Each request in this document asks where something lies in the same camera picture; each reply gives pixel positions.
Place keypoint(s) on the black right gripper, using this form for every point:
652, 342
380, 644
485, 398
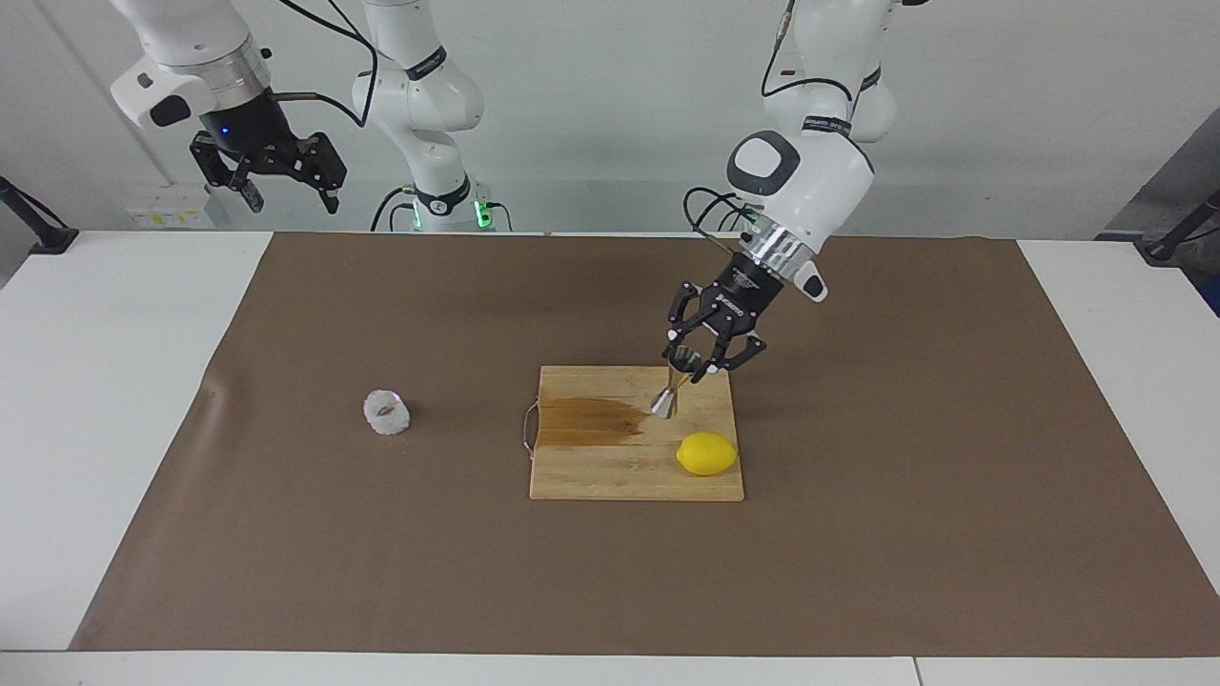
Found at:
250, 133

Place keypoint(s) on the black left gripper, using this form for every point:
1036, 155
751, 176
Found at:
742, 297

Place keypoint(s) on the steel double jigger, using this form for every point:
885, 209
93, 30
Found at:
664, 405

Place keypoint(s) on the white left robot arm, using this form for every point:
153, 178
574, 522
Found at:
820, 181

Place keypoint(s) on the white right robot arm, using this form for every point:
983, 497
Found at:
419, 95

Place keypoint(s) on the white yellow-labelled power strip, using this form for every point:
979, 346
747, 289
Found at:
167, 210

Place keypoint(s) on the yellow lemon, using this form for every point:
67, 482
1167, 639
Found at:
707, 454

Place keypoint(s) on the wooden cutting board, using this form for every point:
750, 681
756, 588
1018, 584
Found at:
620, 476

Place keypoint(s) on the brown table mat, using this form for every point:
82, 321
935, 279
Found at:
381, 534

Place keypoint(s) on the black camera stand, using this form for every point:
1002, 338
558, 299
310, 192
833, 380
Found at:
38, 229
1182, 233

